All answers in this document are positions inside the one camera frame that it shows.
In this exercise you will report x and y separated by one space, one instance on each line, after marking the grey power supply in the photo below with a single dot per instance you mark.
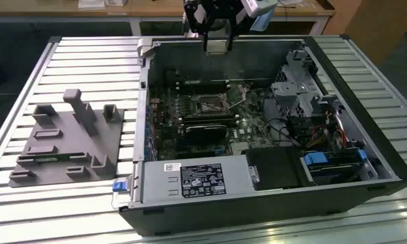
152 175

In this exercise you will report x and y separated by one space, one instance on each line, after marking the silver heat sink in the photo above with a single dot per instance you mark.
240 148

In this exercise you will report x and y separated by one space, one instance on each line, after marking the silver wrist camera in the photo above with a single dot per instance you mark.
259 7

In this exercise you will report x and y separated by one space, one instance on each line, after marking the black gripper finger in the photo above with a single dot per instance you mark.
207 35
231 35

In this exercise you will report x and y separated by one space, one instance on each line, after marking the grey parts rack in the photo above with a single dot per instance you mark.
53 142

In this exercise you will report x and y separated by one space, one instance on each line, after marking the green motherboard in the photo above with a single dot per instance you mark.
253 127

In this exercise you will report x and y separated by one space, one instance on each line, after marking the CPU socket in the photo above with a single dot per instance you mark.
209 105

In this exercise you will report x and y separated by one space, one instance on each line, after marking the white box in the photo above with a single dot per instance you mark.
116 2
90 5

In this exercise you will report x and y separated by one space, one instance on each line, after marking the wooden desk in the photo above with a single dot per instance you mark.
148 11

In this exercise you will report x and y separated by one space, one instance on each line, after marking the hard disk in blue carrier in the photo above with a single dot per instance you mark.
313 158

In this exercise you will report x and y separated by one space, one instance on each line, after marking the green RAM stick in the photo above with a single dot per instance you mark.
50 159

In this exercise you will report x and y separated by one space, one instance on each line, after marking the silver square CPU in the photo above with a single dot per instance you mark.
217 47

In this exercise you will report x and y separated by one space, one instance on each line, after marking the black graphics card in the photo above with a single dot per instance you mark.
204 132

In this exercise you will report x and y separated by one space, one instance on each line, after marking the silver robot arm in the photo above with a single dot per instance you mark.
261 23

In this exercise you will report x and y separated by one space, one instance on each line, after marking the wooden cabinet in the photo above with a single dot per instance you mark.
376 25

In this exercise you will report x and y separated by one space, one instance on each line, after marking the black drive bay cover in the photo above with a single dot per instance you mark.
277 167

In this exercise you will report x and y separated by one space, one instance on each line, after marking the metal drive cage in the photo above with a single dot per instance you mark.
301 71

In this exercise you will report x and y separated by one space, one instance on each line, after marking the blue plastic latch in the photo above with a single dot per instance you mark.
118 185
361 155

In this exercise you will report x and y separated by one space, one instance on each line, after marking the black PC case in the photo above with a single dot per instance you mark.
223 218

